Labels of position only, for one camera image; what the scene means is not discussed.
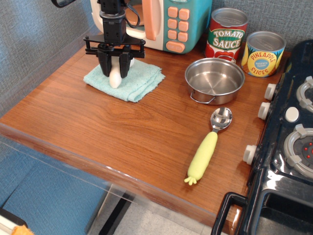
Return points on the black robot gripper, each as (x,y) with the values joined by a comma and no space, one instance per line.
(114,42)

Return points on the white plush mushroom toy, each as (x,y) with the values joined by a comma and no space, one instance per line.
(115,78)

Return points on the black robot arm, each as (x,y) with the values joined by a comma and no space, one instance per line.
(115,7)

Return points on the light teal folded cloth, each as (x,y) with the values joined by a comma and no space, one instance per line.
(142,78)

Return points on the teal toy microwave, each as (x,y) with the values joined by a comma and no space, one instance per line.
(169,25)

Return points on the small stainless steel pot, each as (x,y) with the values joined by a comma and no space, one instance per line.
(214,81)

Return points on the tomato sauce can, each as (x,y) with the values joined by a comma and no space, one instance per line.
(227,29)

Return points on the pineapple slices can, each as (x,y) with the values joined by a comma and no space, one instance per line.
(263,53)

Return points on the orange and black corner object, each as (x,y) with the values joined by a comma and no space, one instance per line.
(12,225)

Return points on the black toy stove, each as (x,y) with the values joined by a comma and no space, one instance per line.
(279,200)

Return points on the spoon with yellow handle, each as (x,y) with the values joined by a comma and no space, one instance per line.
(220,119)

